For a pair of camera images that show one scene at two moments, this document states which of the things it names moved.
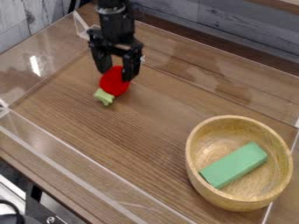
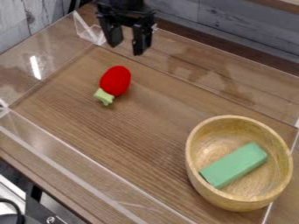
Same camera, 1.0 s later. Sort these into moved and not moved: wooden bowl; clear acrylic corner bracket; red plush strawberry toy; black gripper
Moved: black gripper
Not moved: red plush strawberry toy; wooden bowl; clear acrylic corner bracket
